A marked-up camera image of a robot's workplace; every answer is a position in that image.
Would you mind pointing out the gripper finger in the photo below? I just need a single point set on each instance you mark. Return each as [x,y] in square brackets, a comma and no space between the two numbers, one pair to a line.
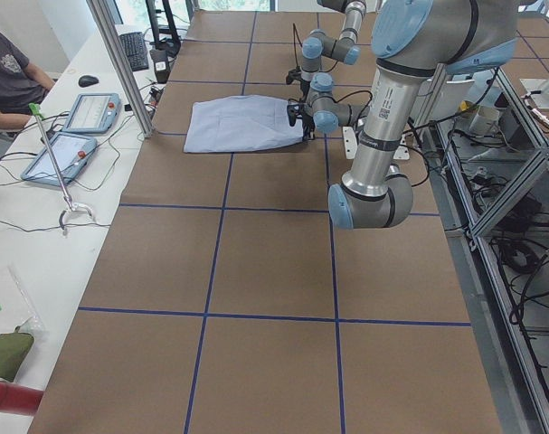
[308,133]

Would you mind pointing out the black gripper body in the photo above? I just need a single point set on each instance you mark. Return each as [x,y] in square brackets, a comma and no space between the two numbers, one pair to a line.
[307,119]
[304,88]

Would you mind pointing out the blue striped button-up shirt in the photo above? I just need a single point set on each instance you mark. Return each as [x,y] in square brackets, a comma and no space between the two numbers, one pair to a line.
[240,124]

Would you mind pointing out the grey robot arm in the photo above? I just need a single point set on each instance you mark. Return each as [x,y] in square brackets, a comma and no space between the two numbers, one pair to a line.
[318,45]
[409,40]

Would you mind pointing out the black keyboard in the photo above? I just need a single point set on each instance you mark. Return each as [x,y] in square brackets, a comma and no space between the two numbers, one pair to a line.
[134,47]

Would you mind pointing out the far blue teach pendant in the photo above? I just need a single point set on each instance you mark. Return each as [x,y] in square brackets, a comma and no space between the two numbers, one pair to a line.
[92,113]

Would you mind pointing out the blue teach pendant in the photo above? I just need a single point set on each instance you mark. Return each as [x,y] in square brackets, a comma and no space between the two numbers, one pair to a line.
[92,113]
[72,152]

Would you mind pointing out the black computer mouse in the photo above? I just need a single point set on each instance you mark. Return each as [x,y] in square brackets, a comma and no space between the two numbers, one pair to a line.
[86,81]

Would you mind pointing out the near blue teach pendant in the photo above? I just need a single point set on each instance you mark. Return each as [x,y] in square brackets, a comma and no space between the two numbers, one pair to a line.
[72,152]

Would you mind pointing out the reacher grabber stick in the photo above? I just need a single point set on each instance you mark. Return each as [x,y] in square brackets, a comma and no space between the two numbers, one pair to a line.
[72,206]

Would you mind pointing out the seated person grey shirt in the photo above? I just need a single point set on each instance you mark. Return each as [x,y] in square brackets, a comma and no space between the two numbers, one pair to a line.
[21,83]

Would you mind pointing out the white plastic bag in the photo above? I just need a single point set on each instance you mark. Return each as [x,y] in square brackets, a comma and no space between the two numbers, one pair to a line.
[17,309]

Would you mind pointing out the olive green pouch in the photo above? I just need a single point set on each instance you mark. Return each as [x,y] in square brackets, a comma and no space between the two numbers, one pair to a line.
[14,347]

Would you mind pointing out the red fire extinguisher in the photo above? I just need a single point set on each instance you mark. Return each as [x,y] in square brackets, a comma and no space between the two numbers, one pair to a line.
[18,399]

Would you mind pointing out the aluminium frame post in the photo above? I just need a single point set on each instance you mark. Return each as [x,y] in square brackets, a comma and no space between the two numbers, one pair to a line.
[104,21]

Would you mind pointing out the aluminium frame rail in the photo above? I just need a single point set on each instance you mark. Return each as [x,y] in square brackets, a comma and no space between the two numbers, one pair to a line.
[496,187]

